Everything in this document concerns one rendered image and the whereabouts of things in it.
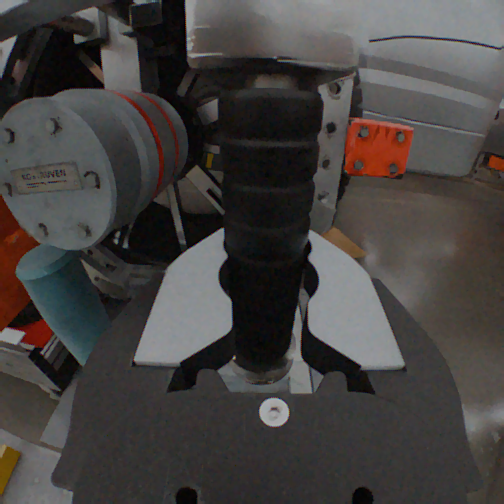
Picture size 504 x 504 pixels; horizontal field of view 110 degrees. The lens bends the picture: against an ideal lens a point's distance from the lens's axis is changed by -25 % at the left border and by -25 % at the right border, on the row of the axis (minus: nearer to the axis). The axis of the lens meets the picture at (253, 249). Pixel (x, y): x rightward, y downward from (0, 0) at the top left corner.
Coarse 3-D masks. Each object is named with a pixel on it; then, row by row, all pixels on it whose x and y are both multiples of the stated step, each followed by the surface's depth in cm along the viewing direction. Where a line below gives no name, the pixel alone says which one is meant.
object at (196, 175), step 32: (64, 32) 25; (64, 64) 30; (96, 64) 29; (160, 64) 31; (160, 96) 36; (192, 96) 36; (192, 128) 39; (192, 160) 42; (128, 224) 52; (160, 224) 58; (192, 224) 61; (160, 256) 48
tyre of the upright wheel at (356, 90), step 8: (48, 40) 25; (32, 80) 28; (360, 80) 29; (32, 88) 29; (352, 88) 29; (360, 88) 30; (24, 96) 29; (32, 96) 30; (352, 96) 30; (360, 96) 30; (352, 104) 31; (352, 112) 31; (360, 112) 31; (344, 176) 37; (344, 184) 37; (344, 192) 39; (336, 200) 39; (112, 248) 46; (120, 256) 47; (128, 256) 47; (136, 264) 48; (144, 264) 48; (152, 264) 48
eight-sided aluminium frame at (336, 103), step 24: (0, 48) 19; (24, 48) 22; (0, 72) 20; (24, 72) 24; (0, 96) 23; (336, 96) 24; (0, 120) 24; (336, 120) 25; (336, 144) 26; (336, 168) 28; (336, 192) 30; (312, 216) 31; (96, 264) 39; (120, 264) 43; (120, 288) 40
